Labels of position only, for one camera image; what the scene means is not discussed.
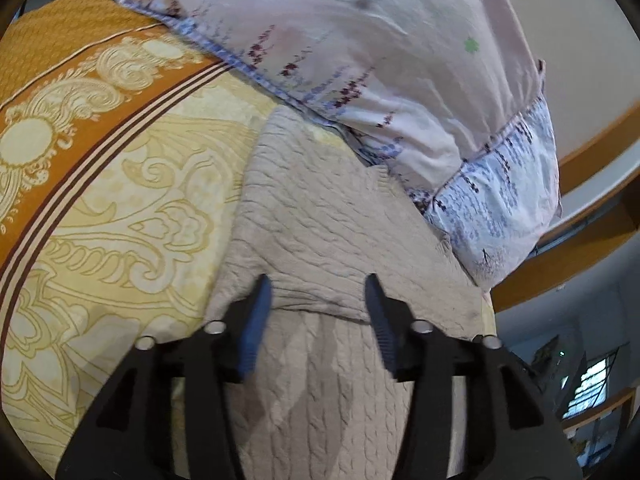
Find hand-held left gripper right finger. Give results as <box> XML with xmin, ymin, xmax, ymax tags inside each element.
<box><xmin>364</xmin><ymin>274</ymin><xmax>583</xmax><ymax>480</ymax></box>

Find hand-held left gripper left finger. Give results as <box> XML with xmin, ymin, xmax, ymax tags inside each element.
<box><xmin>55</xmin><ymin>274</ymin><xmax>273</xmax><ymax>480</ymax></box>

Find beige cable knit sweater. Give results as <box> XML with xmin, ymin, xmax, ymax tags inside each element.
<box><xmin>205</xmin><ymin>105</ymin><xmax>496</xmax><ymax>480</ymax></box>

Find blue tree print pillow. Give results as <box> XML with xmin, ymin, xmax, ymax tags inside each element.
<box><xmin>410</xmin><ymin>95</ymin><xmax>563</xmax><ymax>291</ymax></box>

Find wooden headboard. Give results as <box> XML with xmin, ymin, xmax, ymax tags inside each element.
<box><xmin>492</xmin><ymin>105</ymin><xmax>640</xmax><ymax>313</ymax></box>

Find yellow patterned bed sheet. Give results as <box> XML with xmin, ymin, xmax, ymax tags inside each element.
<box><xmin>0</xmin><ymin>0</ymin><xmax>498</xmax><ymax>480</ymax></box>

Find window with grille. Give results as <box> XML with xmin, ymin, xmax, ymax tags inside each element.
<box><xmin>562</xmin><ymin>352</ymin><xmax>613</xmax><ymax>423</ymax></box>

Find pink floral pillow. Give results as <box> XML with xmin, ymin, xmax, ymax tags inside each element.
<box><xmin>97</xmin><ymin>0</ymin><xmax>546</xmax><ymax>196</ymax></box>

